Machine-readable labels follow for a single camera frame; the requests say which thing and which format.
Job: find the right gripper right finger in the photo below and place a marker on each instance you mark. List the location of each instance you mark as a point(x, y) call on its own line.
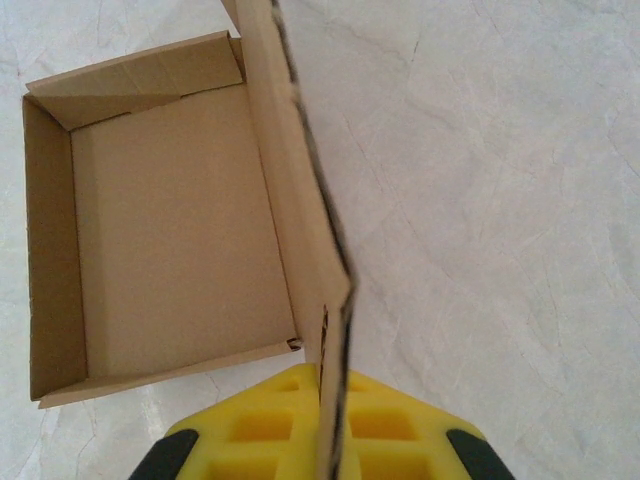
point(400, 430)

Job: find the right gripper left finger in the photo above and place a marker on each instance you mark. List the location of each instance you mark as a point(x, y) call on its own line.
point(260, 430)

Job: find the brown cardboard box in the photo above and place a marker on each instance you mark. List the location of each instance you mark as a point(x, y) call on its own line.
point(175, 225)

